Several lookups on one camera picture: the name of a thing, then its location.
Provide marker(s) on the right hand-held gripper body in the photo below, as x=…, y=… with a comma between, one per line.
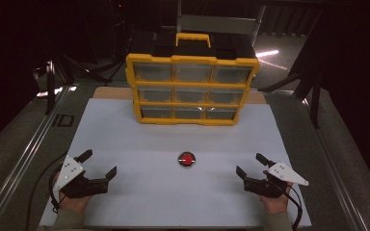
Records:
x=269, y=186

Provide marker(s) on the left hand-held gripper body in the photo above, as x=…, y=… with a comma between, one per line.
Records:
x=77, y=184

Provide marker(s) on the round red and black case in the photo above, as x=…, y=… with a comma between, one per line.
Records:
x=186, y=159

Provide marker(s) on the person's left hand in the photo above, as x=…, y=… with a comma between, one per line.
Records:
x=74, y=203

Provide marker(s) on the person's right hand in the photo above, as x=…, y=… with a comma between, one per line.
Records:
x=276, y=204

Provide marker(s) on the white board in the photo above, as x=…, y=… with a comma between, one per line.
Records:
x=160, y=192

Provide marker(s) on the black metal stand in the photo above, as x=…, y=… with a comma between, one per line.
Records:
x=49, y=89
x=314, y=96

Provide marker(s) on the yellow drawer organizer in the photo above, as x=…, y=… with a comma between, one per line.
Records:
x=191, y=80

